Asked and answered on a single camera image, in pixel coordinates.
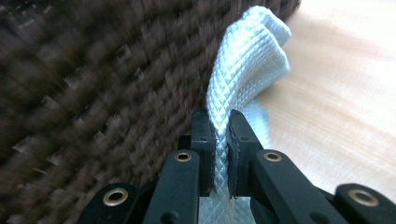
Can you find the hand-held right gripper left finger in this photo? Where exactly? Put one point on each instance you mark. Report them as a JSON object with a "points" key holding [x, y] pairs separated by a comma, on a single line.
{"points": [[202, 149]]}

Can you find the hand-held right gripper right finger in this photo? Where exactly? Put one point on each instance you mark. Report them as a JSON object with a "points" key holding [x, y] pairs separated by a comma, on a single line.
{"points": [[243, 149]]}

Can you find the brown woven basket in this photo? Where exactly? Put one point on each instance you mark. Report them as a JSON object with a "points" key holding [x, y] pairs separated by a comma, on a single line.
{"points": [[93, 93]]}

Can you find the light blue cloth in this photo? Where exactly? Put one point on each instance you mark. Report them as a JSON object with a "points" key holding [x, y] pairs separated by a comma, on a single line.
{"points": [[249, 56]]}

